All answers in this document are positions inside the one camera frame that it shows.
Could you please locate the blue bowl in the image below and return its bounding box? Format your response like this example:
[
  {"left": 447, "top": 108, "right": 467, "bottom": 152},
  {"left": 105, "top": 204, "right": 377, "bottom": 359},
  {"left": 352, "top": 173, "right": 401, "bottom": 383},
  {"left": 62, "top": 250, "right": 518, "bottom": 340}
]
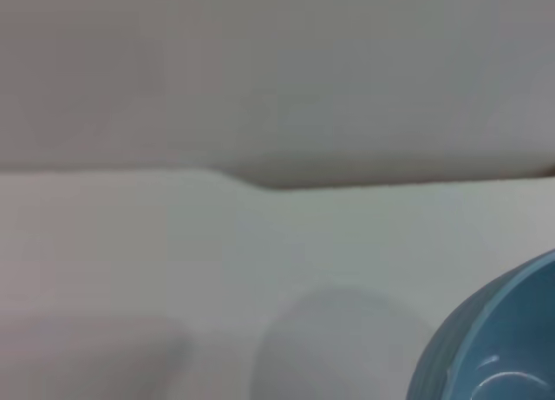
[{"left": 405, "top": 247, "right": 555, "bottom": 400}]

